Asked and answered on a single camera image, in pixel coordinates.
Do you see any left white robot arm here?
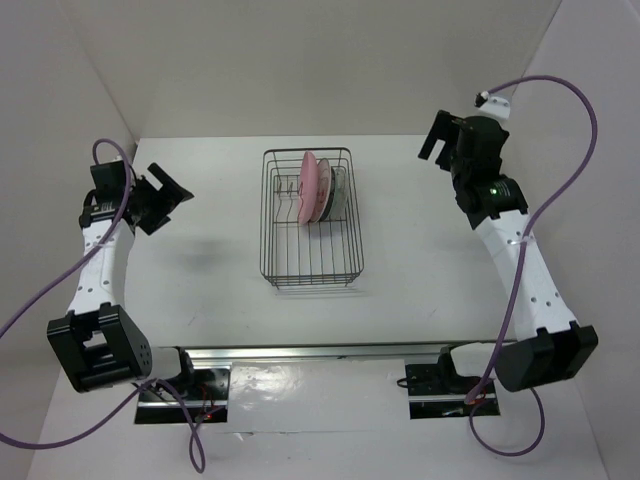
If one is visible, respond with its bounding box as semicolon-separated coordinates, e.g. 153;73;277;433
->
47;161;198;399

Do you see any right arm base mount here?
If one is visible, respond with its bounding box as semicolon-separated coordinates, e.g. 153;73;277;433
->
396;361;500;420

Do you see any clear glass plate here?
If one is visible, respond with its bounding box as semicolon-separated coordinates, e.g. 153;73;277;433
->
332;167;349;220

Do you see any white plate with dark rim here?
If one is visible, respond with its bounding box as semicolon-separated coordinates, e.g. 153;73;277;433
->
311;158;332;223

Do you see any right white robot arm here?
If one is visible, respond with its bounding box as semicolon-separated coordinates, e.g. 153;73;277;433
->
418;110;599;392

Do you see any metal wire dish rack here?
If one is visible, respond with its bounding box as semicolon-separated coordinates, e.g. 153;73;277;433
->
259;147;364;290

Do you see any blue floral ceramic plate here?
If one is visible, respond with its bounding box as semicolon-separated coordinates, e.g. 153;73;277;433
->
324;167;346;221

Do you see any pink plastic plate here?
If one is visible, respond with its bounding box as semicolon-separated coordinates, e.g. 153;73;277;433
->
297;151;319;225

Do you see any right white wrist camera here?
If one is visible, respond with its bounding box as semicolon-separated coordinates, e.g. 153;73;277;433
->
474;91;511;122

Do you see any aluminium front rail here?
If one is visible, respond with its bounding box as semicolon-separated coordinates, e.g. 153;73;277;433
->
178;342;473;368

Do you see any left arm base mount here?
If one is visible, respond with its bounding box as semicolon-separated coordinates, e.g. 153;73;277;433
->
134;366;231;425

